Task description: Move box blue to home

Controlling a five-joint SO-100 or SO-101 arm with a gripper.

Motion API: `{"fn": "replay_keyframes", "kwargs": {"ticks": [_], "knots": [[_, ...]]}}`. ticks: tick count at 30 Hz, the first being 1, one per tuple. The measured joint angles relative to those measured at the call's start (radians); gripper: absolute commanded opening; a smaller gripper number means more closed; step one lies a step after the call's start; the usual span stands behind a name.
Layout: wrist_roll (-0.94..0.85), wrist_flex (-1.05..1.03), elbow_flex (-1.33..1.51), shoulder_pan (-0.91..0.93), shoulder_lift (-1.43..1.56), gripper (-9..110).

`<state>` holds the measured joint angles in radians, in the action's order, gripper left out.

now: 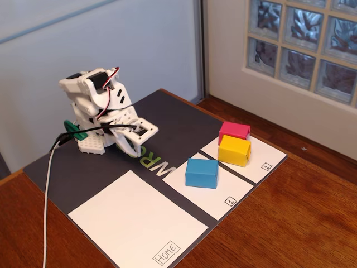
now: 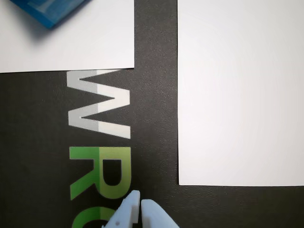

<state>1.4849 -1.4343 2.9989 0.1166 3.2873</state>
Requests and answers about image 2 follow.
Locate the white paper sheet marked HOME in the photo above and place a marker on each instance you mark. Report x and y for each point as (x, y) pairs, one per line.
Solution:
(237, 95)

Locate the white paper sheet marked 1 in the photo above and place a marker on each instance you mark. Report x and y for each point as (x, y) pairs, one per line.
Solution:
(83, 47)

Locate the white printed gripper finger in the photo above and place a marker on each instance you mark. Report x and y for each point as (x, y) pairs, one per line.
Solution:
(126, 213)
(154, 216)

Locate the blue paper box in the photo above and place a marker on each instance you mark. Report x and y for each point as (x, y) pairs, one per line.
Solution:
(42, 12)

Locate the black WRO printed mat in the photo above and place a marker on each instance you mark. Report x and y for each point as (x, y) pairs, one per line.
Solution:
(35, 142)

